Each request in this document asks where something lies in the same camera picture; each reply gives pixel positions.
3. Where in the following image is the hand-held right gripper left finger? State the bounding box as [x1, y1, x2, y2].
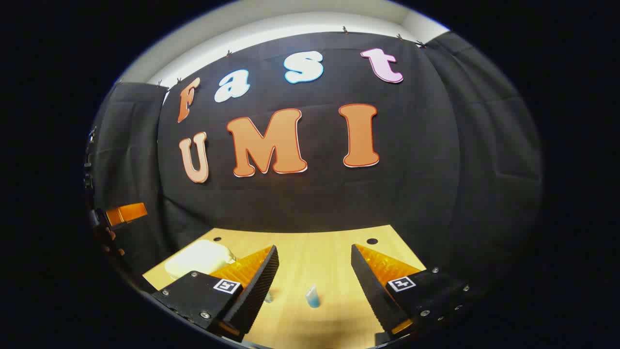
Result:
[151, 245, 280, 340]

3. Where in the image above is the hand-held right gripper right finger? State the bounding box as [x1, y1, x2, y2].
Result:
[351, 244, 473, 340]

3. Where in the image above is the pale yellow suitcase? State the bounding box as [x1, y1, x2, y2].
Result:
[165, 239, 238, 282]

